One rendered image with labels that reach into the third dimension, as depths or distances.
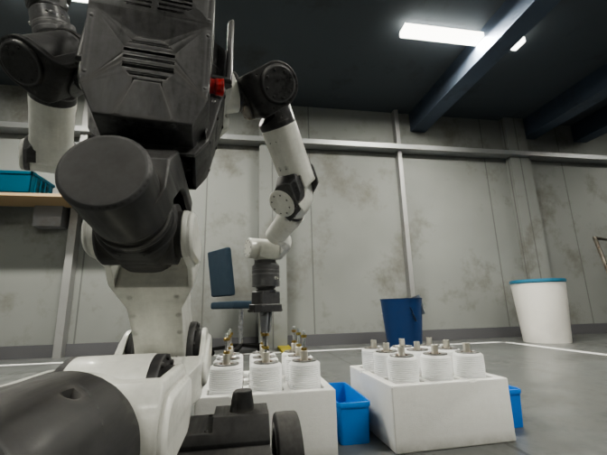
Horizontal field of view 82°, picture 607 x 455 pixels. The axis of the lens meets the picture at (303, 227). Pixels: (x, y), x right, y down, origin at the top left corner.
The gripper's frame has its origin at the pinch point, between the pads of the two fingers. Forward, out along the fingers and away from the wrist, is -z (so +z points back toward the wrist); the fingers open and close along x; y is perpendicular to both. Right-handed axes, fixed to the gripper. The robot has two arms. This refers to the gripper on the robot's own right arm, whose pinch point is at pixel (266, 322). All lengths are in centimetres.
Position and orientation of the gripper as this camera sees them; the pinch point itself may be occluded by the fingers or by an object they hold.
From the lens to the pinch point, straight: 113.1
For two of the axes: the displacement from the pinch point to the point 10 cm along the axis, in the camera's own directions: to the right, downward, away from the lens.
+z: -0.2, -9.7, 2.2
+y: 7.8, -1.6, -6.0
